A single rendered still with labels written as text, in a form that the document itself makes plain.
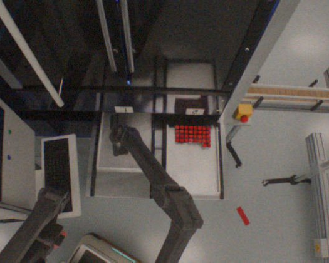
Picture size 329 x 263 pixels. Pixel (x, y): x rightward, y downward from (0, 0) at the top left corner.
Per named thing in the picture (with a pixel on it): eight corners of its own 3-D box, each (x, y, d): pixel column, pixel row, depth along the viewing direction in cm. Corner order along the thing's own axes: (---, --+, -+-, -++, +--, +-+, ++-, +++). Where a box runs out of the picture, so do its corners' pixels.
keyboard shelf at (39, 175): (29, 141, 148) (27, 139, 145) (76, 134, 151) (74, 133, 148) (31, 221, 132) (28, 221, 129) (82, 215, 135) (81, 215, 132)
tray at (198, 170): (167, 127, 143) (167, 124, 140) (216, 129, 144) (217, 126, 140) (165, 193, 131) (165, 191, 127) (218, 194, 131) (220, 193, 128)
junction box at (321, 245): (313, 238, 164) (320, 238, 155) (319, 238, 164) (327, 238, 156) (314, 257, 159) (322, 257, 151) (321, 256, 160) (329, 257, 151)
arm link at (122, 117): (118, 134, 101) (137, 138, 107) (118, 106, 105) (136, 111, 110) (103, 142, 110) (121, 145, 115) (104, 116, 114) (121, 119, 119)
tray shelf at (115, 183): (95, 108, 148) (94, 106, 146) (222, 112, 150) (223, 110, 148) (86, 196, 130) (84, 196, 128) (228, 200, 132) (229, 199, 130)
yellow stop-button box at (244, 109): (234, 106, 140) (237, 99, 134) (247, 107, 140) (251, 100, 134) (234, 119, 137) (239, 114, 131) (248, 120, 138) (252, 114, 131)
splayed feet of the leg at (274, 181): (260, 178, 224) (266, 175, 211) (313, 178, 226) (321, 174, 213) (261, 188, 221) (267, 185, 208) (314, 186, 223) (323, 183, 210)
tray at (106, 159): (103, 107, 146) (102, 104, 143) (151, 108, 147) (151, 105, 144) (97, 168, 134) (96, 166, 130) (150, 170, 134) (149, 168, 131)
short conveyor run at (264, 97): (224, 111, 152) (231, 97, 137) (222, 87, 158) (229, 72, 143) (331, 116, 154) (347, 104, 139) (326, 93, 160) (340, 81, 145)
